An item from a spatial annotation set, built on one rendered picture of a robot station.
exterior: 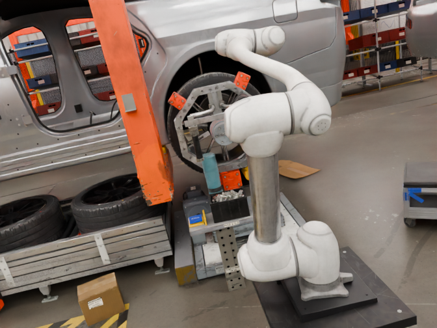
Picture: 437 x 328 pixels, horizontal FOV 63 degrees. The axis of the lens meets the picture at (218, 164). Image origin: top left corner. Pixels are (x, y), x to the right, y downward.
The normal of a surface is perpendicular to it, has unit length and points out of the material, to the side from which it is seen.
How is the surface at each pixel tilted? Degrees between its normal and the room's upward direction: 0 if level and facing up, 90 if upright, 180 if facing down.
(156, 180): 90
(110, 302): 90
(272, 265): 100
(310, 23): 90
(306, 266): 91
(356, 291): 4
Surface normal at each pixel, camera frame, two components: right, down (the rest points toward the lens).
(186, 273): 0.12, 0.29
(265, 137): 0.10, 0.59
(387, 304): -0.20, -0.93
